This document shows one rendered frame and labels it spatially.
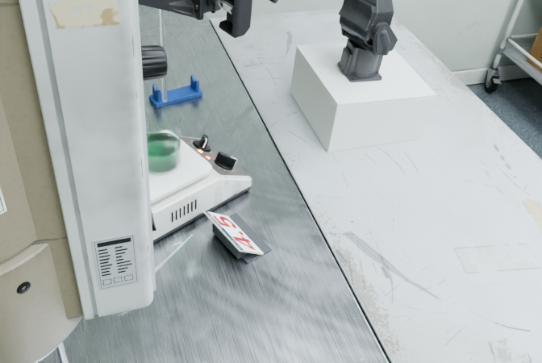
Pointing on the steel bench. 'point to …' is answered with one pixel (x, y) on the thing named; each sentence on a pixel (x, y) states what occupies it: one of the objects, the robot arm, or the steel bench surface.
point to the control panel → (214, 158)
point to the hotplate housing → (195, 201)
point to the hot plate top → (161, 185)
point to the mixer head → (72, 148)
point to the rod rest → (177, 93)
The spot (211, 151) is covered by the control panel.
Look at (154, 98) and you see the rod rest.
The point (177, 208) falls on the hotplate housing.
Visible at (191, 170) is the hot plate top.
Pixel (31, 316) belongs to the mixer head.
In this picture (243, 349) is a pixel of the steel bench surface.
